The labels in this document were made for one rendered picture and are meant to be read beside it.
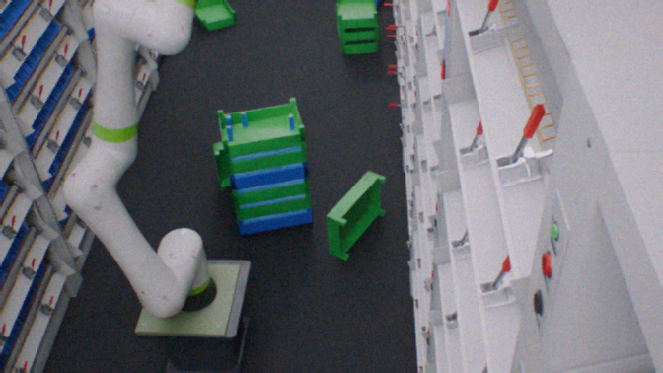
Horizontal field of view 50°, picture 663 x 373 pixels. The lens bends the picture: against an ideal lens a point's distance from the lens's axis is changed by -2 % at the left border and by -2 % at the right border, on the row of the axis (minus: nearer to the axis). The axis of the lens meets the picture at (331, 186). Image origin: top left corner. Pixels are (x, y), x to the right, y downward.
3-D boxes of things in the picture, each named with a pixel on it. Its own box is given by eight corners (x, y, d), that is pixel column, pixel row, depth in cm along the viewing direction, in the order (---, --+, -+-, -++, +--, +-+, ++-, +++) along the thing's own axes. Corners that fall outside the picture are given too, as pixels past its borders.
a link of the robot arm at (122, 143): (125, 187, 193) (83, 174, 193) (143, 158, 202) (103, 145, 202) (126, 137, 180) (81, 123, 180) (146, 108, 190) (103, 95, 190)
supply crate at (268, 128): (225, 158, 263) (222, 141, 258) (220, 126, 278) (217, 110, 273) (305, 144, 267) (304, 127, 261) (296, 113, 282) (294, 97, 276)
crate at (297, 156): (228, 175, 268) (225, 158, 263) (223, 143, 283) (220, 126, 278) (307, 161, 272) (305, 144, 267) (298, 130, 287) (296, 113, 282)
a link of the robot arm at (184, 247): (161, 300, 220) (147, 258, 207) (179, 263, 231) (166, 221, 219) (200, 306, 217) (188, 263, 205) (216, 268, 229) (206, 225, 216)
